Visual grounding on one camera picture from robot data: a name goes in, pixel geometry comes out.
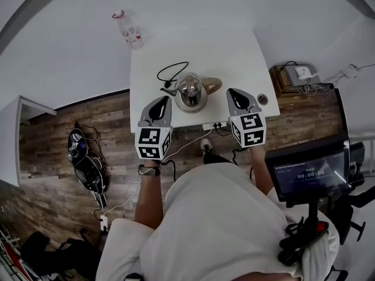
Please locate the white power strip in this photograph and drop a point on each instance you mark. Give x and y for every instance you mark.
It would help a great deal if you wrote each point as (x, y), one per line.
(214, 125)

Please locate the person's shoe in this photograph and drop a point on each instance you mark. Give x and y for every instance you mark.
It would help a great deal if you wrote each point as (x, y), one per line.
(207, 145)

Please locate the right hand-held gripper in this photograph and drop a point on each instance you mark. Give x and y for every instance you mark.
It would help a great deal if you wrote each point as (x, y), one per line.
(249, 129)

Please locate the dark wrist watch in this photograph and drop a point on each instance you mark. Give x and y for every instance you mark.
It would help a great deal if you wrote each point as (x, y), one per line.
(149, 170)

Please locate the small white router box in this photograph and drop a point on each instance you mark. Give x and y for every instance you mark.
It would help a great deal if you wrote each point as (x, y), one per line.
(303, 72)

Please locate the black tablet stand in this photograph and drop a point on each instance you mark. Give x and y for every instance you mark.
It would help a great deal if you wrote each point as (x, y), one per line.
(313, 224)

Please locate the black bag on floor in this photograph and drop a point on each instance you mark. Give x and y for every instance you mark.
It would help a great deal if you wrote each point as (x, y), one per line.
(55, 253)

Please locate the small white wall plug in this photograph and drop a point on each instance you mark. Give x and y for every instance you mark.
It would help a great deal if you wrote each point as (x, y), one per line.
(352, 70)

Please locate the round metal table grommet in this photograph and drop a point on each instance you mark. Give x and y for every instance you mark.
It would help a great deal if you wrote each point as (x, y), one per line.
(262, 98)

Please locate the person's black trouser leg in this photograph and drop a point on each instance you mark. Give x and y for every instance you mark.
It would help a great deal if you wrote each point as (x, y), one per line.
(215, 158)

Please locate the clear plastic bottle red label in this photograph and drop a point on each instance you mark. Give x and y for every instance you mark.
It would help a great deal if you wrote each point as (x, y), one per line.
(130, 29)

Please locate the white cabinet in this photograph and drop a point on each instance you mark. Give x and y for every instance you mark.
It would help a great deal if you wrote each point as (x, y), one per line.
(11, 139)

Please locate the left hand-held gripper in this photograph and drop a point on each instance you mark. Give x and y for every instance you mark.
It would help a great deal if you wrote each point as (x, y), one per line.
(152, 143)

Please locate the person's right forearm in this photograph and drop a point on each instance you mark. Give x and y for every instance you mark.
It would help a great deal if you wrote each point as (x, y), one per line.
(260, 171)

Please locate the person's left forearm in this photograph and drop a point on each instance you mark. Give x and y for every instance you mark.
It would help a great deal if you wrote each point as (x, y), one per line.
(149, 198)

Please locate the person's white shirt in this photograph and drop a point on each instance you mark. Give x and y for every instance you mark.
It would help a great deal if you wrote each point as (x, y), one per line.
(216, 230)

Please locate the black tablet screen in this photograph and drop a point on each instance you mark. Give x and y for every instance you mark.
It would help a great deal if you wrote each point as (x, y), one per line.
(307, 174)

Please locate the grey box device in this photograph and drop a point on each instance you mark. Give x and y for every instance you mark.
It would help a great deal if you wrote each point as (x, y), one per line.
(293, 79)

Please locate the black chair frame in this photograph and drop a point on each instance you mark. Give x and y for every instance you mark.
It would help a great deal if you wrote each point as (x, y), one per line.
(342, 113)

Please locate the beige round kettle base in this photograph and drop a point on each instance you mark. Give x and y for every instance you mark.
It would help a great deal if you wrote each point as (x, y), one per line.
(187, 109)

